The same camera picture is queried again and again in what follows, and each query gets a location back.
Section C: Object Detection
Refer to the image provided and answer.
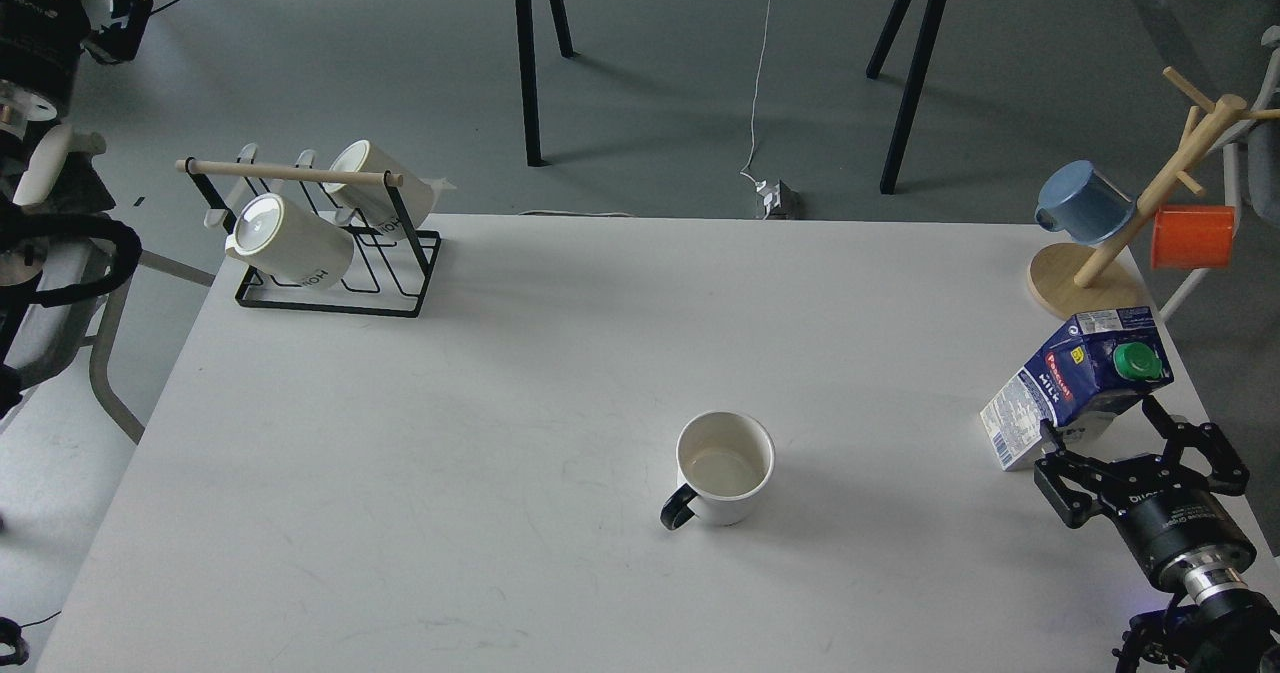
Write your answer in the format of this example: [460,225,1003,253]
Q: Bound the white mug front on rack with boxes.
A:
[224,193,355,290]

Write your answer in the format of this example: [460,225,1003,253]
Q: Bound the grey power adapter on floor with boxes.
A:
[756,180,803,219]

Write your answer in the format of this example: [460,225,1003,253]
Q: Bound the wooden mug tree stand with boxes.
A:
[1027,67,1279,319]

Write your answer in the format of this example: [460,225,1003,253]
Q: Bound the black wire mug rack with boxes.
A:
[175,157,443,319]

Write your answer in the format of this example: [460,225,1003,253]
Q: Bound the orange mug on tree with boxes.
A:
[1149,205,1236,269]

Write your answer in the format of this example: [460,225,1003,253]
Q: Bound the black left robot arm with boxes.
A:
[3,0,154,351]

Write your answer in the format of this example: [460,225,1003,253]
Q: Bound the white power cable on floor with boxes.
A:
[600,0,791,186]

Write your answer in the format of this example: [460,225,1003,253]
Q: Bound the white chair right edge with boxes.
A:
[1160,23,1280,319]

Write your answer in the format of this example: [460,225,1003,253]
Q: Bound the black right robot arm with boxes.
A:
[1033,397,1277,672]

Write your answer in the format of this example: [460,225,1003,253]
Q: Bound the black table legs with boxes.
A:
[865,0,947,194]
[513,0,576,168]

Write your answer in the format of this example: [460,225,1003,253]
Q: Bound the white mug with black handle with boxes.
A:
[659,409,776,531]

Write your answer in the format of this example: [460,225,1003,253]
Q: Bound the white mug on rack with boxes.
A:
[323,139,438,241]
[224,193,355,290]

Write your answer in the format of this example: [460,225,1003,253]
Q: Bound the black table legs right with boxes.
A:
[865,0,947,194]

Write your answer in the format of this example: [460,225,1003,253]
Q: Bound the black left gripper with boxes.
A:
[1,0,154,120]

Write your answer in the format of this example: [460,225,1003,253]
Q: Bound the black table legs left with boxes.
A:
[513,0,576,168]

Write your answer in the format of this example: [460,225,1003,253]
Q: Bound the blue milk carton green cap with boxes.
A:
[979,307,1174,471]

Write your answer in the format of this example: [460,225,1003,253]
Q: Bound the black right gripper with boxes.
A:
[1033,397,1257,589]

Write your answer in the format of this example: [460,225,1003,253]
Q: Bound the blue mug on tree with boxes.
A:
[1034,161,1137,244]

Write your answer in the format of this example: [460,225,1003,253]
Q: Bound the white mug rear on rack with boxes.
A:
[323,139,438,241]

